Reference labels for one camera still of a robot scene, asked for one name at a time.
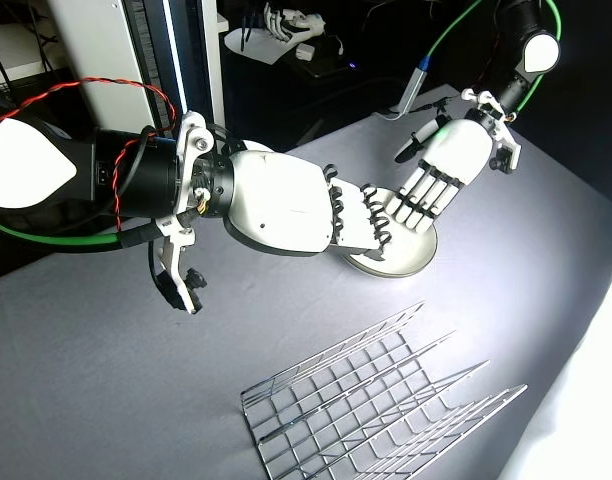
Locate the small white charger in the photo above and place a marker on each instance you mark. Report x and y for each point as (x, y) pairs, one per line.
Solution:
(305, 51)

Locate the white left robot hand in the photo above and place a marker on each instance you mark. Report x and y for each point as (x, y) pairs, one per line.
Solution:
(456, 150)

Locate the white plate with grey print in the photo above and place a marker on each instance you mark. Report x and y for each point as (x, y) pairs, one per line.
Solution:
(361, 267)
(411, 250)

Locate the white paper sheet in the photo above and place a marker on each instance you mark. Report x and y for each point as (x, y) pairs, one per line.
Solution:
(258, 50)

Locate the white robot column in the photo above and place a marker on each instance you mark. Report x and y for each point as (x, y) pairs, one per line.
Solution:
(101, 50)

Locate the white backdrop sheet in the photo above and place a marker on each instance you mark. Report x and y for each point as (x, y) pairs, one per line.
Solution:
(586, 400)

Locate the grey adapter with blue plug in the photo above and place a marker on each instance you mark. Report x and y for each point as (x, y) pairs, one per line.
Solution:
(413, 87)

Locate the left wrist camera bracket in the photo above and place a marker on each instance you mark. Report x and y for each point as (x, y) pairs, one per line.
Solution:
(508, 150)

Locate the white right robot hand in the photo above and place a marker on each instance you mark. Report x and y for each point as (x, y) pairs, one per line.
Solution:
(281, 200)

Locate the spare white robot hand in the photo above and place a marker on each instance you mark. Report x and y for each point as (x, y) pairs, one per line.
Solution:
(291, 22)

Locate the black device with blue light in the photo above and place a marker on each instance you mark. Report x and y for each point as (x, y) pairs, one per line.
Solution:
(331, 62)

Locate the white background desk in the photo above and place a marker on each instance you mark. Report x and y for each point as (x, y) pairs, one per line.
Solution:
(16, 55)

